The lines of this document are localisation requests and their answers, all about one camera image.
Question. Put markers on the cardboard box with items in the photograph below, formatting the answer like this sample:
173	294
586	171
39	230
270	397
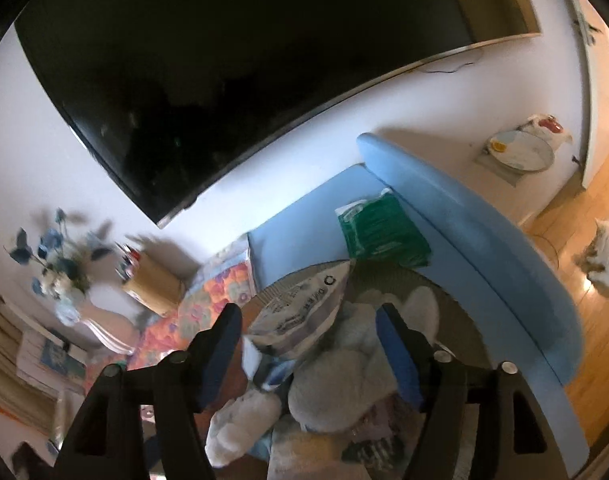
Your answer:
154	287

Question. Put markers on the white dog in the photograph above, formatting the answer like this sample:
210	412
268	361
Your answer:
607	255

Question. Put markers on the grey plush toy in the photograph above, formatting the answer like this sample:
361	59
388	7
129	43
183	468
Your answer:
339	385

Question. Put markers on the white and red bag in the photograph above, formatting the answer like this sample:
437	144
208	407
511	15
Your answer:
549	125

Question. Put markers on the white door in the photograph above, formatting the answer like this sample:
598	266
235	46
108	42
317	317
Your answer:
602	100

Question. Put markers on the blue artificial flowers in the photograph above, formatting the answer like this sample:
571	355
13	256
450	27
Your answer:
59	260

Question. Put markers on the bunch of pens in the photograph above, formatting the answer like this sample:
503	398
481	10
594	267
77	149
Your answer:
128	260

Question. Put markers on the floral blanket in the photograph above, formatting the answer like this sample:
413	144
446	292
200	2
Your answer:
204	290

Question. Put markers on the round grey basket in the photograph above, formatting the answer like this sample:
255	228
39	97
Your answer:
454	310

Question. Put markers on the grey printed bag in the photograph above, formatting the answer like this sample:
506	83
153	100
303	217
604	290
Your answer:
299	310

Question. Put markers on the green packet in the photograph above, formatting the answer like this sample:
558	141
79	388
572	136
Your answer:
382	230

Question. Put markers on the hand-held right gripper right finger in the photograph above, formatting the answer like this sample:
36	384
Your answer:
397	355

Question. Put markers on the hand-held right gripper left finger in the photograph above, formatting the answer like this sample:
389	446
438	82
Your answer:
219	355

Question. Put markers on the black television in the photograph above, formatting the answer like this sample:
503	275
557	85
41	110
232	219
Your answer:
234	60

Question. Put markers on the white ribbed vase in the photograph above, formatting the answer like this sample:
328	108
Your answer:
102	330

